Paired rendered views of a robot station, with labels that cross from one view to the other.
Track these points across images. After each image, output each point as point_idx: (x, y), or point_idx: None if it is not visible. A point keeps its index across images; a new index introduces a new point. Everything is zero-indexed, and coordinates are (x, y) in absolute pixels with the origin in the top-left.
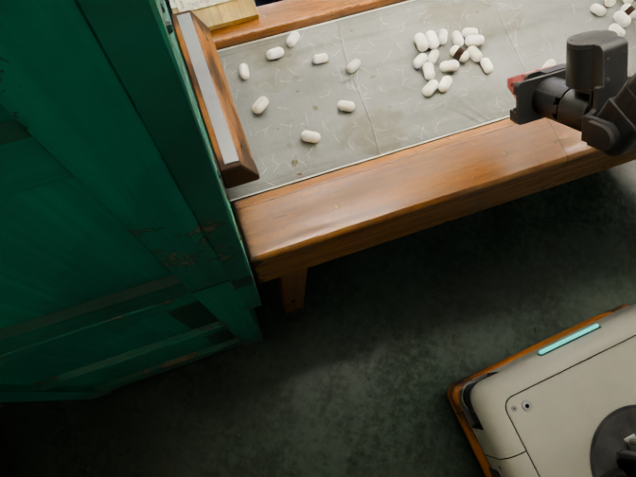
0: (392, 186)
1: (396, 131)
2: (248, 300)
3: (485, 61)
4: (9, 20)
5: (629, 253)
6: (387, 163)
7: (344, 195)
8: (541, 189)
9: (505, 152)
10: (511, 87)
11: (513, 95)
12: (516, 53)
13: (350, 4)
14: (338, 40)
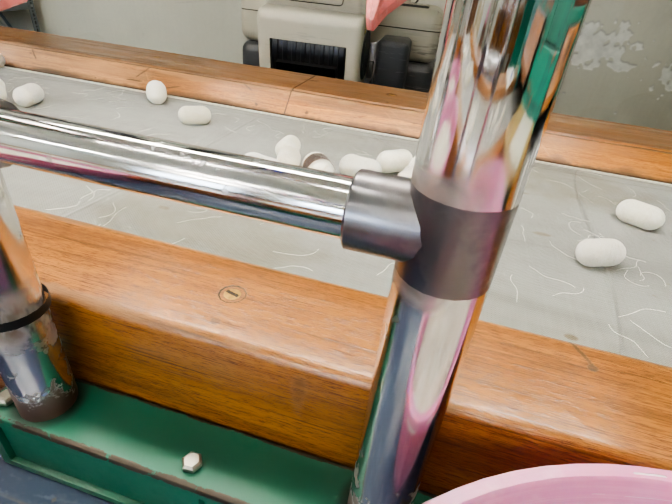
0: (582, 126)
1: (530, 173)
2: None
3: (289, 140)
4: None
5: None
6: (580, 138)
7: (671, 142)
8: None
9: (388, 94)
10: (381, 13)
11: (385, 15)
12: (206, 147)
13: (583, 349)
14: (631, 336)
